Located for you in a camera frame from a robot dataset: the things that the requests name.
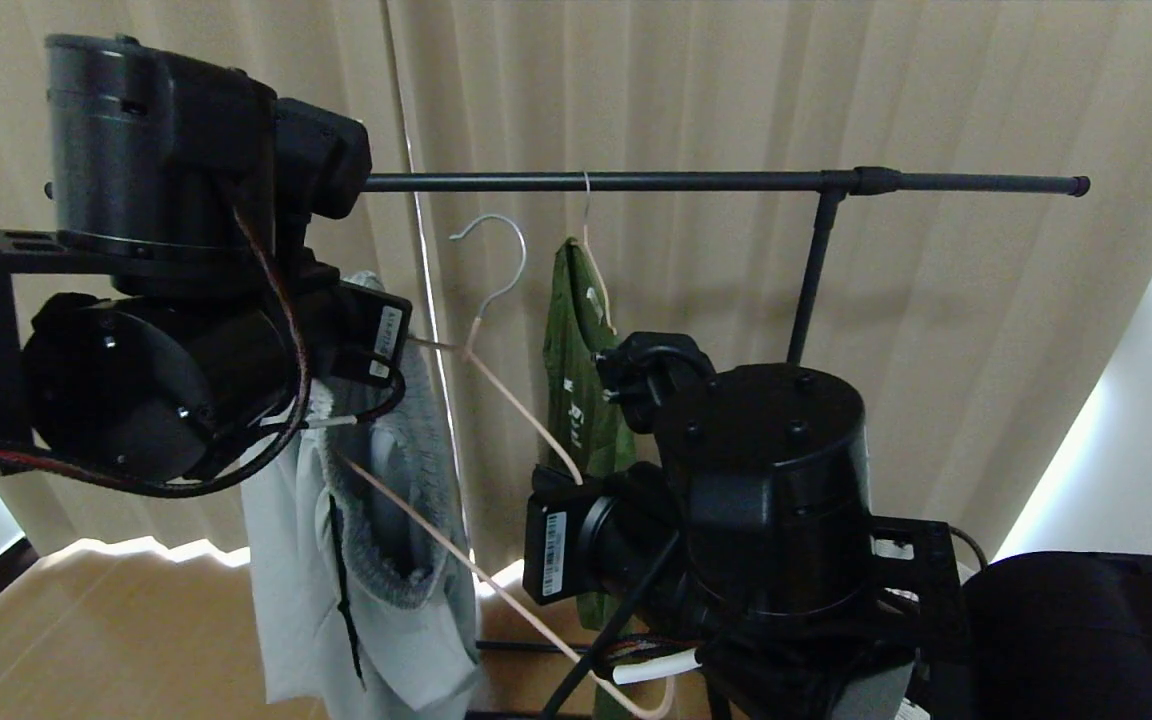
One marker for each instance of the black clothes rack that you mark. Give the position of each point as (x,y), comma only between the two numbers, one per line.
(686,181)

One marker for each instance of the beige curtain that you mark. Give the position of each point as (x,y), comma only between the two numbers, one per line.
(736,80)

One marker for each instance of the pink clothes hanger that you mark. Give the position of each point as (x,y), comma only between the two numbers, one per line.
(516,400)
(596,265)

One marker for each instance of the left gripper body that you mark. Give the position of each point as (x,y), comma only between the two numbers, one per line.
(156,390)

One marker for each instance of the green long-sleeved shirt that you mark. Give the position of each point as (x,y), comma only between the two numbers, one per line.
(576,400)

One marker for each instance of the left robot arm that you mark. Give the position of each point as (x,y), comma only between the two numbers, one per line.
(156,160)

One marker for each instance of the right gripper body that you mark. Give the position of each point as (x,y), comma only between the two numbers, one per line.
(626,550)

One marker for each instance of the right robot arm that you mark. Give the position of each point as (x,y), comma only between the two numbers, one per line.
(766,480)

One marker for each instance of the pale grey garment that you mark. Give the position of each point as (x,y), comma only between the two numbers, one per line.
(296,600)

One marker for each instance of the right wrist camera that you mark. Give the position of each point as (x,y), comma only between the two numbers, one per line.
(646,370)

